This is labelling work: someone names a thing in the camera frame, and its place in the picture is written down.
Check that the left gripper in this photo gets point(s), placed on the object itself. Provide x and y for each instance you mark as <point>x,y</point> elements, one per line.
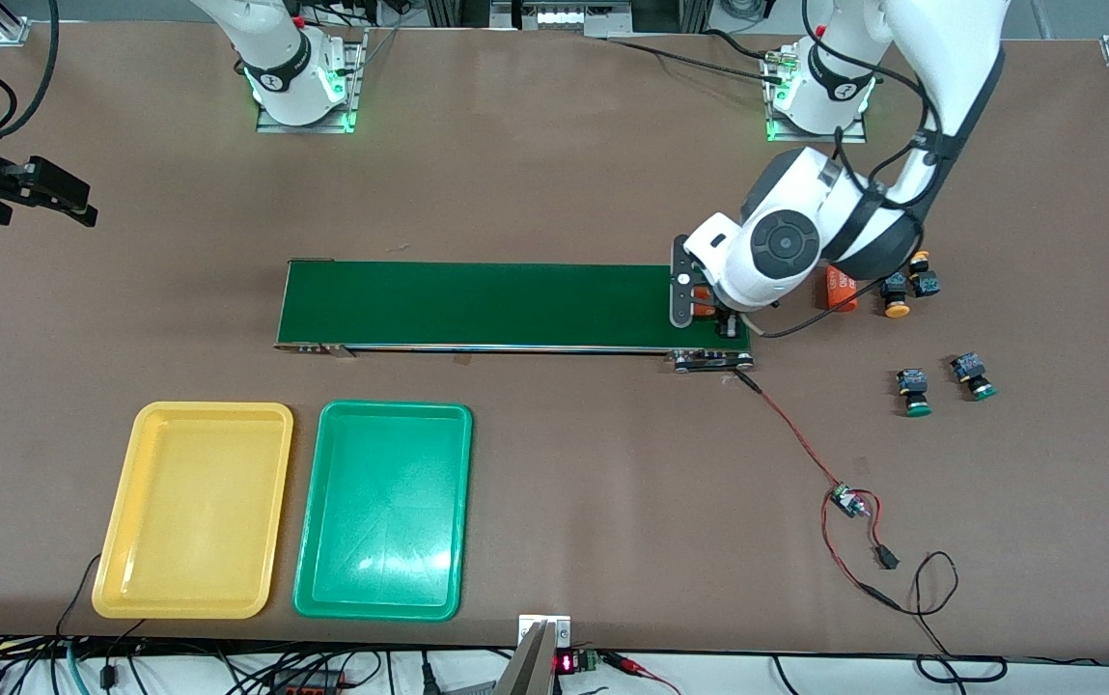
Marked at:
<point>731,327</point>

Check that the orange cylinder with white print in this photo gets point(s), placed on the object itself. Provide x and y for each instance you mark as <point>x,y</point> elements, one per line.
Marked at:
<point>839,297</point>
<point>701,294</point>

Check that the yellow push button black body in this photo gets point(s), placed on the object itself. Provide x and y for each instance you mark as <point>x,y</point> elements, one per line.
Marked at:
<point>895,309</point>
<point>925,284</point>

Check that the green push button black body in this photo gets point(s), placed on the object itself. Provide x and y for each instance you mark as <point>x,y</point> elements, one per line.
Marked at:
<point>917,408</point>
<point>969,367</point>

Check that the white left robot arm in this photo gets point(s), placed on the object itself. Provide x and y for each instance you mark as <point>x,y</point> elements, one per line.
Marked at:
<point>940,58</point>

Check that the small controller circuit board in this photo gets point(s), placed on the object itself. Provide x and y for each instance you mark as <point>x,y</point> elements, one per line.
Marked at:
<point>844,499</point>

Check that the green conveyor belt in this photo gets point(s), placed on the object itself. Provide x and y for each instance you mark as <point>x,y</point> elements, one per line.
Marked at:
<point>515,304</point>

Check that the small black plug connector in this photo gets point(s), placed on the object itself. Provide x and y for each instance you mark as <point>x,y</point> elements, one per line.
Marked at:
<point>887,557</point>

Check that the white light panel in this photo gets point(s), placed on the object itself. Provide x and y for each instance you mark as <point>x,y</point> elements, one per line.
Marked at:
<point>564,14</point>

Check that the red clip lead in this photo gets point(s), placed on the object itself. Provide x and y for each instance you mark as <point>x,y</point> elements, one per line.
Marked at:
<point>626,662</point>

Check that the red LED display module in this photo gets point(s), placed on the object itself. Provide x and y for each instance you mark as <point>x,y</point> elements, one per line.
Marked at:
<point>566,663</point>

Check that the yellow plastic tray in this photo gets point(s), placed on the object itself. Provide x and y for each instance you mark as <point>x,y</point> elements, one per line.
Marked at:
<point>187,560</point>

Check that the green plastic tray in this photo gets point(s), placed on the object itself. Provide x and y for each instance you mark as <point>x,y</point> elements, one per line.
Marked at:
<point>390,560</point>

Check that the red and black power strip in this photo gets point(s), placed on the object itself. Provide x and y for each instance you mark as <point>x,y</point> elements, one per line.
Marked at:
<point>308,685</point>

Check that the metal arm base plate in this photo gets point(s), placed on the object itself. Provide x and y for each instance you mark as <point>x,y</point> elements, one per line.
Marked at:
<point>848,136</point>
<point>358,77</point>

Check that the grey metal camera bracket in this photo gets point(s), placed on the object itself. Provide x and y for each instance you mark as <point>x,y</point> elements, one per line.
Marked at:
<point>540,666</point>

